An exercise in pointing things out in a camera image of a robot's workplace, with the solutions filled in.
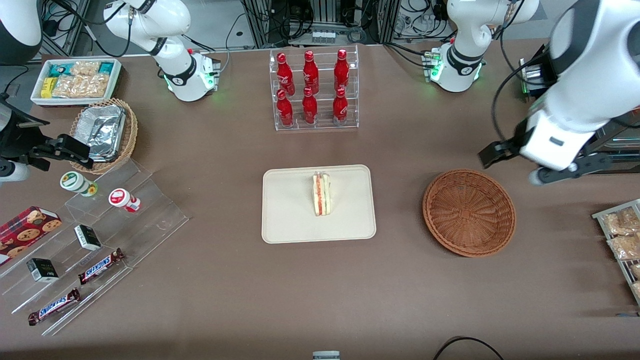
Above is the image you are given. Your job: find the black food warmer cabinet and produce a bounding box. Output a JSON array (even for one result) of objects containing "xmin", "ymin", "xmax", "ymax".
[{"xmin": 519, "ymin": 44, "xmax": 640, "ymax": 176}]

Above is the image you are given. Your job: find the red lid yogurt cup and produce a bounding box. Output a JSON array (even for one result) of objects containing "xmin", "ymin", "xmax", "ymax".
[{"xmin": 108, "ymin": 188, "xmax": 141, "ymax": 213}]

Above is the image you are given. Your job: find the clear acrylic stepped stand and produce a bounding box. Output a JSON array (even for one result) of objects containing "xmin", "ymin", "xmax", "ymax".
[{"xmin": 0, "ymin": 159, "xmax": 190, "ymax": 337}]

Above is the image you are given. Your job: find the red cola bottle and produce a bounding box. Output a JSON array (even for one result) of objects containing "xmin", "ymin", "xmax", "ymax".
[
  {"xmin": 302, "ymin": 86, "xmax": 319, "ymax": 125},
  {"xmin": 276, "ymin": 52, "xmax": 296, "ymax": 97},
  {"xmin": 276, "ymin": 89, "xmax": 295, "ymax": 128},
  {"xmin": 332, "ymin": 87, "xmax": 349, "ymax": 126},
  {"xmin": 303, "ymin": 50, "xmax": 320, "ymax": 96},
  {"xmin": 334, "ymin": 48, "xmax": 350, "ymax": 93}
]

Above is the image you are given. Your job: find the brown round wicker basket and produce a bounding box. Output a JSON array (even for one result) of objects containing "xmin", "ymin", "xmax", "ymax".
[{"xmin": 422, "ymin": 169, "xmax": 517, "ymax": 258}]

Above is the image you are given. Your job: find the black looped table cable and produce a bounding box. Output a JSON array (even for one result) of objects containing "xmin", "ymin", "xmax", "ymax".
[{"xmin": 432, "ymin": 336, "xmax": 503, "ymax": 360}]

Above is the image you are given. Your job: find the light tan wicker basket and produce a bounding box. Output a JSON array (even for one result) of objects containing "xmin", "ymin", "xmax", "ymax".
[{"xmin": 69, "ymin": 98, "xmax": 138, "ymax": 175}]

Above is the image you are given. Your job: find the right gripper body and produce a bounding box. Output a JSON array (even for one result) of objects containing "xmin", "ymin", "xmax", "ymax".
[{"xmin": 0, "ymin": 116, "xmax": 50, "ymax": 161}]

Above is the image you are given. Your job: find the white rectangular snack bin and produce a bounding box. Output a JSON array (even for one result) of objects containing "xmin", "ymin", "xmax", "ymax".
[{"xmin": 30, "ymin": 58, "xmax": 122, "ymax": 108}]

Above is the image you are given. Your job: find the brown Snickers bar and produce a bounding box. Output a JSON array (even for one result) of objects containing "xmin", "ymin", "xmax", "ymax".
[
  {"xmin": 27, "ymin": 288, "xmax": 81, "ymax": 326},
  {"xmin": 78, "ymin": 248, "xmax": 126, "ymax": 285}
]

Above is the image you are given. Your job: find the green lid yogurt cup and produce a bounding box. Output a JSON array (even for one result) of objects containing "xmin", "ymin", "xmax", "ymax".
[{"xmin": 60, "ymin": 171, "xmax": 98, "ymax": 197}]

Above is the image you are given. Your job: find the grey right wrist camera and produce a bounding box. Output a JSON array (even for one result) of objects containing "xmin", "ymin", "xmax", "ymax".
[{"xmin": 0, "ymin": 159, "xmax": 29, "ymax": 182}]

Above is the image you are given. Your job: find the clear cracker bag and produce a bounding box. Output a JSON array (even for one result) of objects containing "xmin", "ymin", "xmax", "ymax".
[
  {"xmin": 52, "ymin": 75, "xmax": 111, "ymax": 98},
  {"xmin": 70, "ymin": 61, "xmax": 101, "ymax": 78}
]

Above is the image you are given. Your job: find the small black carton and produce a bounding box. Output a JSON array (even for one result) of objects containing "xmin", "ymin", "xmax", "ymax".
[
  {"xmin": 26, "ymin": 258, "xmax": 59, "ymax": 283},
  {"xmin": 74, "ymin": 224, "xmax": 102, "ymax": 251}
]

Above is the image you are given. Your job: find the aluminium frame rack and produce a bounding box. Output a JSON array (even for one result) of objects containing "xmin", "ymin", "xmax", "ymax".
[{"xmin": 242, "ymin": 0, "xmax": 401, "ymax": 48}]

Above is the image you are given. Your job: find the red tartan cookie box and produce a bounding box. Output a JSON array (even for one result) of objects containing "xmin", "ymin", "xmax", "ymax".
[{"xmin": 0, "ymin": 206, "xmax": 63, "ymax": 266}]

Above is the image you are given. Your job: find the aluminium foil container stack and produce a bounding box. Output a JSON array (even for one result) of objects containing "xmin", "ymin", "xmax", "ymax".
[{"xmin": 75, "ymin": 104, "xmax": 126, "ymax": 163}]

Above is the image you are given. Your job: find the triangular sandwich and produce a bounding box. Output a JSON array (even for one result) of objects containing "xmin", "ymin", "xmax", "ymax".
[{"xmin": 312, "ymin": 171, "xmax": 332, "ymax": 217}]

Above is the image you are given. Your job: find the beige rectangular tray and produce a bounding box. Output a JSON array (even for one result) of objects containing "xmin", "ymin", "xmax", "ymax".
[{"xmin": 261, "ymin": 164, "xmax": 377, "ymax": 244}]

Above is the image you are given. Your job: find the clear acrylic bottle rack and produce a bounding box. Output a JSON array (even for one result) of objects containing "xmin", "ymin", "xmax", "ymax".
[{"xmin": 269, "ymin": 45, "xmax": 360, "ymax": 132}]

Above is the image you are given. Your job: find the grey wire rack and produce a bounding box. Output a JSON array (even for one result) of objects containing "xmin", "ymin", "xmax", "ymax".
[{"xmin": 591, "ymin": 199, "xmax": 640, "ymax": 306}]

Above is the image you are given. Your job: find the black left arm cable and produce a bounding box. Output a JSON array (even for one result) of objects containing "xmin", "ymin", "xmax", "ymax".
[{"xmin": 491, "ymin": 59, "xmax": 553, "ymax": 146}]

